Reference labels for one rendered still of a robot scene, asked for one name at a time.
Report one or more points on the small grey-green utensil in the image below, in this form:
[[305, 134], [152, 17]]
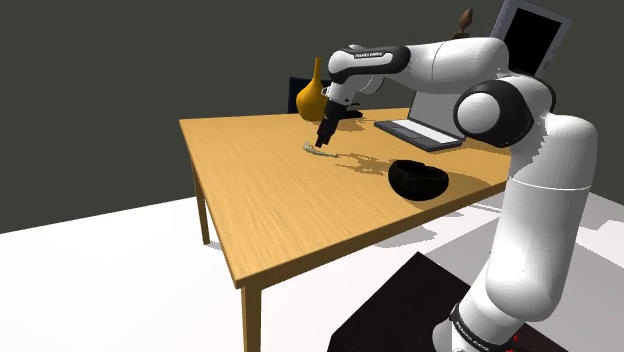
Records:
[[319, 152]]

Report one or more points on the grey-framed black screen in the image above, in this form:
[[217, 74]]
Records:
[[531, 39]]

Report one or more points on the grey laptop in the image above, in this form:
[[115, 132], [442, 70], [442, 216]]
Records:
[[419, 130]]

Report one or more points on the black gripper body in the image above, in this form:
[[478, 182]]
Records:
[[330, 123]]

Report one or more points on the black bowl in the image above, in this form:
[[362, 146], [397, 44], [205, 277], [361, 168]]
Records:
[[418, 181]]

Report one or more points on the brown pawn-shaped figure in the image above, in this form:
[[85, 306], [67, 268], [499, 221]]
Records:
[[464, 22]]

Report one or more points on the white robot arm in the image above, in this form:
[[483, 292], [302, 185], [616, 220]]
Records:
[[541, 219]]

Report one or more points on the dark robot stand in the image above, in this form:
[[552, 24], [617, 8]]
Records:
[[400, 302]]

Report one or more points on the wooden table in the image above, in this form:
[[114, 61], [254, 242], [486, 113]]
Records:
[[263, 195]]

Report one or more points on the yellow long-necked vase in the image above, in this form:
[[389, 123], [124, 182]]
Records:
[[310, 100]]

